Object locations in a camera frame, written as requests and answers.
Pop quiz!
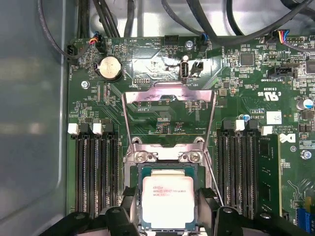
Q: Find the CPU with silver top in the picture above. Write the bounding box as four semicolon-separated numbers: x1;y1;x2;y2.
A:
138;164;199;232

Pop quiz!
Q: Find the thin wire locking lever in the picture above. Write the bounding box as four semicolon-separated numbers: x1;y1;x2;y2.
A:
204;149;225;207

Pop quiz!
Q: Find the black RAM slot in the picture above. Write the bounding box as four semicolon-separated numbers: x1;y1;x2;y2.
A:
218;120;232;209
231;119;246;212
80;122;95;218
93;122;106;217
103;122;120;209
67;122;84;213
244;120;258;219

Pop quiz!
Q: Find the internal USB port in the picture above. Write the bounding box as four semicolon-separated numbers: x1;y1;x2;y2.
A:
181;55;191;83

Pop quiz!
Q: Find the CPU socket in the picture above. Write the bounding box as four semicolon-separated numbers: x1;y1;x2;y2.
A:
123;137;215;236

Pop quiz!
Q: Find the white board sticker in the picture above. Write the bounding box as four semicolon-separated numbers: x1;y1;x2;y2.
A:
266;111;283;125

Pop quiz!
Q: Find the thin black wire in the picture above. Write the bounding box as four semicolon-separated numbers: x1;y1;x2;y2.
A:
36;0;82;61

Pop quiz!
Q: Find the thick black cable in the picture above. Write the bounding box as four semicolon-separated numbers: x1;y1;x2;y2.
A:
187;0;315;46

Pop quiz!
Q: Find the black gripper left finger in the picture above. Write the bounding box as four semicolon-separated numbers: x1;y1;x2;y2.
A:
44;186;143;236

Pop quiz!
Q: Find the blue expansion slot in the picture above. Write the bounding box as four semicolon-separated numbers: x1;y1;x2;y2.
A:
296;195;315;234

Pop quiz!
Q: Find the black square chip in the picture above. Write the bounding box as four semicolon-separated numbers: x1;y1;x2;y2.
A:
240;53;254;66

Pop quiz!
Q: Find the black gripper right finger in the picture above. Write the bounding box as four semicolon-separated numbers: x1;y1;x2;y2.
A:
195;187;313;236

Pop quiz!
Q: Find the black open PC case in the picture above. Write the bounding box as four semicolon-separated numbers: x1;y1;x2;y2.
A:
0;0;315;236

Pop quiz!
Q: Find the large silver capacitor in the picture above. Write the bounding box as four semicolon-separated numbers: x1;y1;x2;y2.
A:
296;96;314;111

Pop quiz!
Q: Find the green motherboard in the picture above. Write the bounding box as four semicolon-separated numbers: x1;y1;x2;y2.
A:
65;35;315;236

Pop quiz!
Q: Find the metal socket cover frame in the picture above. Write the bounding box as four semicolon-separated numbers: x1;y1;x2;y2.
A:
121;82;218;163

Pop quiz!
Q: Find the installed green RAM stick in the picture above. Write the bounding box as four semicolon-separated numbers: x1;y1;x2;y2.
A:
257;134;283;218

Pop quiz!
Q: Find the silver coin battery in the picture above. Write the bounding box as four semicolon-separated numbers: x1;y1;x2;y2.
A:
94;56;123;82

